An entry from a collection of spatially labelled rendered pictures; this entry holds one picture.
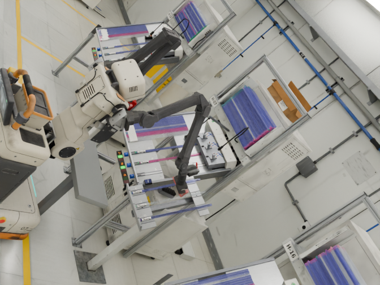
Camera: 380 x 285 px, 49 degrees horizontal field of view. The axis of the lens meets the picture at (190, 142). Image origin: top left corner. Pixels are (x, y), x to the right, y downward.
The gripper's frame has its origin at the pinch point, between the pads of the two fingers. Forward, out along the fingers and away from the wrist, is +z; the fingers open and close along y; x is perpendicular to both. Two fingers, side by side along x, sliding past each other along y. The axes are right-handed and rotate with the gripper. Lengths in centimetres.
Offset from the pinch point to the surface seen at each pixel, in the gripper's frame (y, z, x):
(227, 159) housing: 22, 8, -47
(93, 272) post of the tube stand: -6, 76, 60
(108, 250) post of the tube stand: -2, 56, 48
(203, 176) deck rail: 17.9, 16.8, -27.2
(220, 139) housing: 43, 10, -50
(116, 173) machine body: 76, 73, 23
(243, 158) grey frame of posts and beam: 17, 3, -57
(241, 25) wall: 306, 94, -212
